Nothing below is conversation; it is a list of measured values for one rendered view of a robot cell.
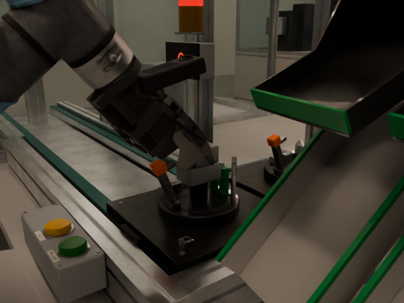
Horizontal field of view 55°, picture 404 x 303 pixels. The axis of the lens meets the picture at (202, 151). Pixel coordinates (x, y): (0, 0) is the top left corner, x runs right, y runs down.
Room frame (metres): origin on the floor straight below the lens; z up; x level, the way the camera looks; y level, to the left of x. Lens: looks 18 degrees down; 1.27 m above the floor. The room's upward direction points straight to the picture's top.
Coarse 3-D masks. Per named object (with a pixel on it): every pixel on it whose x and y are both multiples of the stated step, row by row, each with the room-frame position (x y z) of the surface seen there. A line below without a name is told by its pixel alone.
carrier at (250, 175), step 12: (300, 144) 0.75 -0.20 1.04; (288, 156) 0.81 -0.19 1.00; (240, 168) 0.81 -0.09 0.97; (252, 168) 0.81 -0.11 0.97; (264, 168) 0.77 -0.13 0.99; (276, 168) 0.74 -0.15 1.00; (228, 180) 0.76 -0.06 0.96; (240, 180) 0.74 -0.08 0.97; (252, 180) 0.74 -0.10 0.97; (264, 180) 0.74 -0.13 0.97; (276, 180) 0.72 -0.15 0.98; (252, 192) 0.70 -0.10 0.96; (264, 192) 0.68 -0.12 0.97
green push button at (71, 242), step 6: (66, 240) 0.50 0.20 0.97; (72, 240) 0.50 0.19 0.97; (78, 240) 0.50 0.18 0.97; (84, 240) 0.50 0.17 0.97; (60, 246) 0.49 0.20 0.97; (66, 246) 0.49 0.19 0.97; (72, 246) 0.49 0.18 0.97; (78, 246) 0.49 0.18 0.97; (84, 246) 0.49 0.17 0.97; (60, 252) 0.48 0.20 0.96; (66, 252) 0.48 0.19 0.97; (72, 252) 0.48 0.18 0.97; (78, 252) 0.48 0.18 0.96
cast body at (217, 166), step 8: (216, 152) 0.61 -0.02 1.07; (200, 160) 0.59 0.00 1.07; (216, 160) 0.61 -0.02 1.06; (176, 168) 0.61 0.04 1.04; (192, 168) 0.58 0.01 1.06; (200, 168) 0.59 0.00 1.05; (208, 168) 0.60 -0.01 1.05; (216, 168) 0.61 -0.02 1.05; (184, 176) 0.59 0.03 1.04; (192, 176) 0.58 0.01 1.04; (200, 176) 0.59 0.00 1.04; (208, 176) 0.60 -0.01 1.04; (216, 176) 0.61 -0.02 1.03; (192, 184) 0.58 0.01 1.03; (200, 184) 0.59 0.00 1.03
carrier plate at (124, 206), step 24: (144, 192) 0.68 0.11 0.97; (240, 192) 0.68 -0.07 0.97; (120, 216) 0.59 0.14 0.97; (144, 216) 0.58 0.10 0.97; (240, 216) 0.58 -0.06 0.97; (144, 240) 0.52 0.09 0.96; (168, 240) 0.51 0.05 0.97; (216, 240) 0.51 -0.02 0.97; (168, 264) 0.46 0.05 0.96; (192, 264) 0.46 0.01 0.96
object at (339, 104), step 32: (352, 0) 0.46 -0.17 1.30; (384, 0) 0.48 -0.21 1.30; (352, 32) 0.46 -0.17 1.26; (384, 32) 0.46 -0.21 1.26; (320, 64) 0.44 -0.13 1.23; (352, 64) 0.42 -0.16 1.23; (384, 64) 0.39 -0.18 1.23; (256, 96) 0.40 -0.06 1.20; (288, 96) 0.40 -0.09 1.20; (320, 96) 0.37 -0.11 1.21; (352, 96) 0.35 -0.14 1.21; (384, 96) 0.31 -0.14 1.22; (320, 128) 0.32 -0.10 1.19; (352, 128) 0.29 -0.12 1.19
